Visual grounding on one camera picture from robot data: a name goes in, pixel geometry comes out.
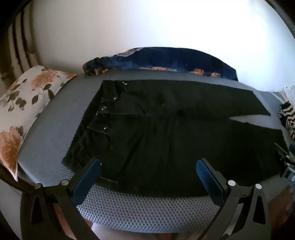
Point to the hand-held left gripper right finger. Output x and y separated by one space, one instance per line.
208 182

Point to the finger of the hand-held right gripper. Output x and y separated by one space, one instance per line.
281 151

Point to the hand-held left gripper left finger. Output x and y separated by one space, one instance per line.
86 182

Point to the black pants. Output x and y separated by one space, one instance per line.
161 138

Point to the black white striped cloth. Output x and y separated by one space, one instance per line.
289 118

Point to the grey mesh bed mattress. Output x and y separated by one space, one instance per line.
143 207

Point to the white floral pillow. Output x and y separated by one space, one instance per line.
25 110

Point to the dark blue floral blanket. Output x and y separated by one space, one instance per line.
175 58

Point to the striped headboard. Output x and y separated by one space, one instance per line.
18 46

